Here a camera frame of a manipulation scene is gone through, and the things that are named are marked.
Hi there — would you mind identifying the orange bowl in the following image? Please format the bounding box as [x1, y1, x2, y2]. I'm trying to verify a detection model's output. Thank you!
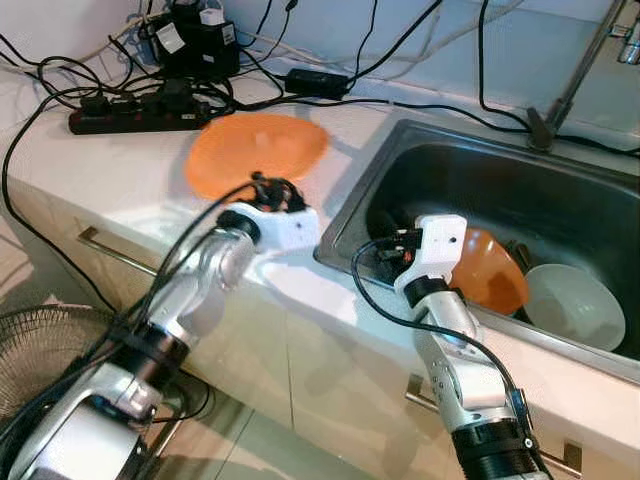
[447, 228, 531, 317]

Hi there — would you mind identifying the orange plate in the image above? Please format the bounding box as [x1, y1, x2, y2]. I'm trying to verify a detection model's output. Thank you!
[185, 112, 331, 201]

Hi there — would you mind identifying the stainless steel sink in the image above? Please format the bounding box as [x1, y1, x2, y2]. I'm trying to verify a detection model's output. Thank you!
[313, 118, 640, 386]

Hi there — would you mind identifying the black power adapter brick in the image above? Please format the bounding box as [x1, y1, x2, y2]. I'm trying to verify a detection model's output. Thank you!
[285, 68, 351, 99]

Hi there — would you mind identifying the black device with white labels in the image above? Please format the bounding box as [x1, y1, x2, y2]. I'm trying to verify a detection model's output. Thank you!
[150, 0, 241, 79]

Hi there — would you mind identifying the black power strip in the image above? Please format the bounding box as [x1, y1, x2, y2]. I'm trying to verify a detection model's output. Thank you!
[68, 80, 216, 136]

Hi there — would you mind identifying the pale green bowl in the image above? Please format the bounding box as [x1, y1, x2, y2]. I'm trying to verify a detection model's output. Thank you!
[522, 263, 628, 353]

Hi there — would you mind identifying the curved chrome faucet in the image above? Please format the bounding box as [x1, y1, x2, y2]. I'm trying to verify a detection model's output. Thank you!
[527, 0, 640, 153]

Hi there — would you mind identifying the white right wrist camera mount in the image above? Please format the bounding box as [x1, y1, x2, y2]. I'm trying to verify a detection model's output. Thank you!
[398, 214, 468, 293]

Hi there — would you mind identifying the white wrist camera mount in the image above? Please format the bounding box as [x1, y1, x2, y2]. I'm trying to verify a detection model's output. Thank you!
[243, 202, 322, 256]
[398, 214, 468, 293]

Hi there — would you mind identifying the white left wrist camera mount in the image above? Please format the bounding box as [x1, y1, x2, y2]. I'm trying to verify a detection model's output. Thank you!
[243, 202, 322, 256]

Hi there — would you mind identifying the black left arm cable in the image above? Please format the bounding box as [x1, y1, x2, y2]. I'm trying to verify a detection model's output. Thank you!
[95, 175, 263, 401]

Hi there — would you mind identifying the black cable along counter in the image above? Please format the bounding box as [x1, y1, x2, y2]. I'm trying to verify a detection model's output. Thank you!
[345, 90, 640, 159]

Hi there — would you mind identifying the short metal drawer handle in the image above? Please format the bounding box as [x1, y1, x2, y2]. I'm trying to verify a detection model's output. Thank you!
[78, 226, 161, 278]

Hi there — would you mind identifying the black cable to adapter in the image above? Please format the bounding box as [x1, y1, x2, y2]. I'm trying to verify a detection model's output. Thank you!
[345, 0, 444, 81]
[353, 0, 379, 79]

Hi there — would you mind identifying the black cable down wall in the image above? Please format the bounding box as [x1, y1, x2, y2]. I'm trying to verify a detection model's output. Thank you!
[476, 0, 533, 129]

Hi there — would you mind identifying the long looping black cable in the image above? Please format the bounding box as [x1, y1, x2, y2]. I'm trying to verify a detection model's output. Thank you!
[0, 88, 119, 313]

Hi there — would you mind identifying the wire grille floor fan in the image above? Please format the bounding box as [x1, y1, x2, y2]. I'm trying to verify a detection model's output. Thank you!
[0, 303, 216, 480]

